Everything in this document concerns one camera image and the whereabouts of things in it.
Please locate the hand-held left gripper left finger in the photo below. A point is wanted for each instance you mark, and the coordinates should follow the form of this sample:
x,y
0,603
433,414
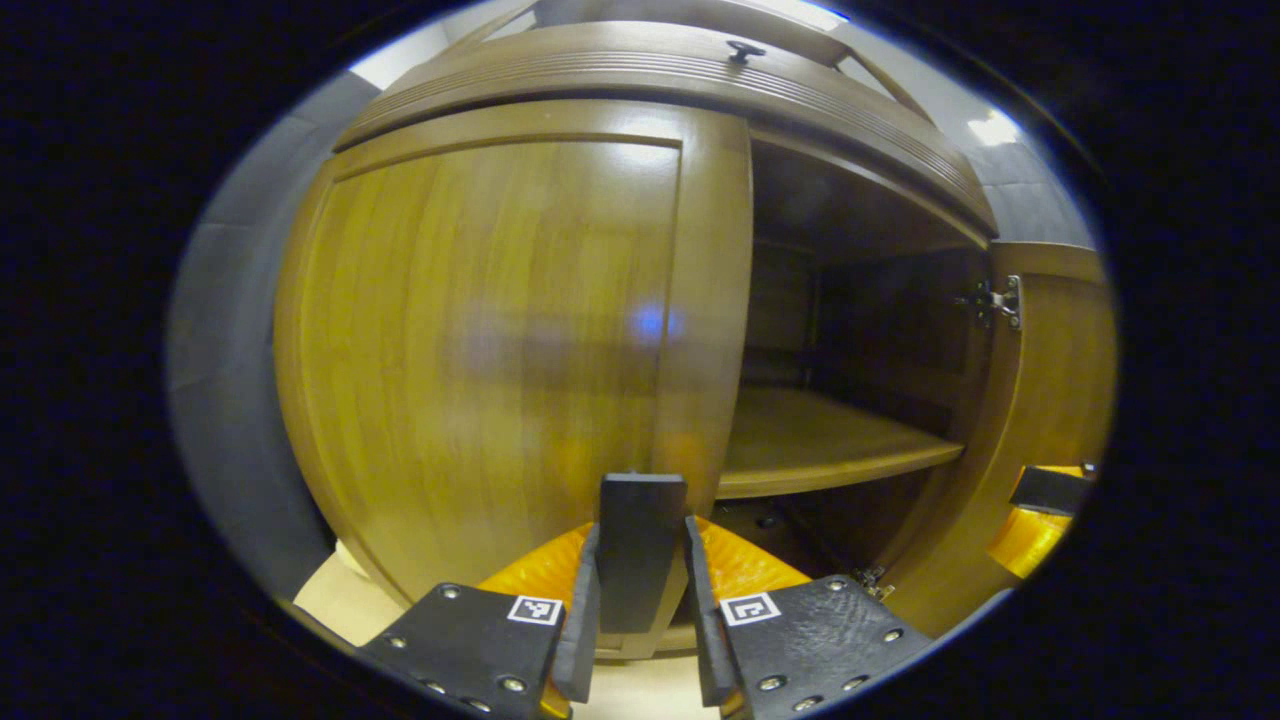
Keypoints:
x,y
582,640

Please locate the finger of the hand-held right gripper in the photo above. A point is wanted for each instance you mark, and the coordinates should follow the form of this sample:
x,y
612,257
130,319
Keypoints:
x,y
1050,490

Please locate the wooden shoe cabinet door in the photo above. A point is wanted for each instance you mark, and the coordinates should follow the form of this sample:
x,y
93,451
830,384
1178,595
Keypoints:
x,y
1060,380
480,350

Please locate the black drawer knob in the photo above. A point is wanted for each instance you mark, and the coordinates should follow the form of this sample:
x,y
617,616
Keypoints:
x,y
745,50

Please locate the wooden double-door shoe cabinet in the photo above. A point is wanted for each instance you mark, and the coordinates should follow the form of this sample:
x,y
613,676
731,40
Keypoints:
x,y
860,330

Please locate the small ceiling light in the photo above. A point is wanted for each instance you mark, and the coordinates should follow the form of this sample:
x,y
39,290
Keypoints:
x,y
992,128

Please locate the metal door hinge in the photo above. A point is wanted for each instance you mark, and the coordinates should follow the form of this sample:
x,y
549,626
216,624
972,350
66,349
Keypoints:
x,y
995,302
873,582

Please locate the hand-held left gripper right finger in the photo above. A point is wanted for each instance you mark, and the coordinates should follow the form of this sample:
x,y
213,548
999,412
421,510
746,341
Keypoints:
x,y
705,640

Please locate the wooden cabinet shelf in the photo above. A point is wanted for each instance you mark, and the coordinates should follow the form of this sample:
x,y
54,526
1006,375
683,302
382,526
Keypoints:
x,y
810,440

